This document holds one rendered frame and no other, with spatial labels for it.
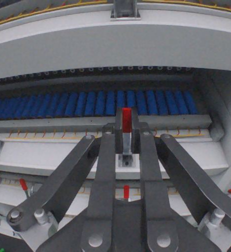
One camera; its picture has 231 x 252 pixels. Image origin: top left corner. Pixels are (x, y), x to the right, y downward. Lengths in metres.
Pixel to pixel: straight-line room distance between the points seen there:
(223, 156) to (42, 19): 0.34
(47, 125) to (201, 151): 0.28
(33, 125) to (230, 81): 0.36
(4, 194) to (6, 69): 0.43
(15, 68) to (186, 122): 0.27
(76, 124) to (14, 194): 0.34
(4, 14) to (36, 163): 0.24
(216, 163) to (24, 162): 0.34
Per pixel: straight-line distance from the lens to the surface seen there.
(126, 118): 0.20
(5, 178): 0.56
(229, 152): 0.30
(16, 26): 0.23
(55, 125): 0.29
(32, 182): 0.49
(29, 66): 0.19
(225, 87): 0.31
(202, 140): 0.29
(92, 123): 0.26
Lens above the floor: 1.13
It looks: 36 degrees down
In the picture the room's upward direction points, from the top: 3 degrees counter-clockwise
